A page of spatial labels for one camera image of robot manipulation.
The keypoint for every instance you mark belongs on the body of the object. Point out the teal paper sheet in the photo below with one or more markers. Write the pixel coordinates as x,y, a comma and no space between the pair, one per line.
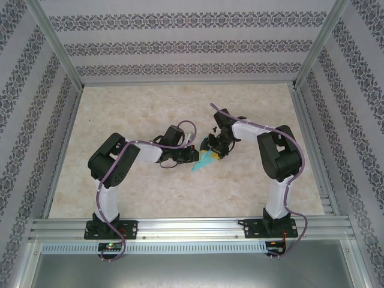
204,163

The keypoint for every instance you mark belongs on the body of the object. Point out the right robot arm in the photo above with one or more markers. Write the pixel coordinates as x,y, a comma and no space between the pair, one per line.
279,156

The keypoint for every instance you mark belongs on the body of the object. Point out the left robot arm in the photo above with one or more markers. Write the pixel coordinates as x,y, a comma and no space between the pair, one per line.
111,159

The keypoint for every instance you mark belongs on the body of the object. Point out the grey sheet metal panel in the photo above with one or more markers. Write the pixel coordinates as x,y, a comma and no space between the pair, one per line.
192,270

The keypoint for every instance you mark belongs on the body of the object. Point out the small circuit board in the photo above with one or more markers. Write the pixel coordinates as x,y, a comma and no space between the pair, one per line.
274,244
109,246

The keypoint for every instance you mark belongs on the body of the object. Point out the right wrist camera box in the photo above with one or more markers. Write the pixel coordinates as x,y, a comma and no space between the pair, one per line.
223,120

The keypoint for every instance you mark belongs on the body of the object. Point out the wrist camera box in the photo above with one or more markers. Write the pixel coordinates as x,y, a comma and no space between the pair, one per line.
223,120
174,133

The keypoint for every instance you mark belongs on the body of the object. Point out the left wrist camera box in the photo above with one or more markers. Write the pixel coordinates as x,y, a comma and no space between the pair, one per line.
174,133

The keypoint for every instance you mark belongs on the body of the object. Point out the aluminium frame crossbar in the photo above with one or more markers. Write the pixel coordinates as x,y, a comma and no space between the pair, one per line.
186,83

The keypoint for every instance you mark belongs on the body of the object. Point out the aluminium mounting rail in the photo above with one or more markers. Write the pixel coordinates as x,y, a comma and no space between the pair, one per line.
189,228

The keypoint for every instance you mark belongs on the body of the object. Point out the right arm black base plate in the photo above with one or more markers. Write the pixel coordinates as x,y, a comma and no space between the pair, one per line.
253,228

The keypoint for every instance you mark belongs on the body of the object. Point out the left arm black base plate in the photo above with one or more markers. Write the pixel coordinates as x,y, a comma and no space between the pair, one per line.
129,229

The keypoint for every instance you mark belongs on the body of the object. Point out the aluminium table side rail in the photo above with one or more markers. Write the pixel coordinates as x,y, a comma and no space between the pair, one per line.
309,126
63,150

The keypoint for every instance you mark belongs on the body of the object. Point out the aluminium frame post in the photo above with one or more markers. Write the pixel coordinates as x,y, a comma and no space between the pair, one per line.
321,42
54,42

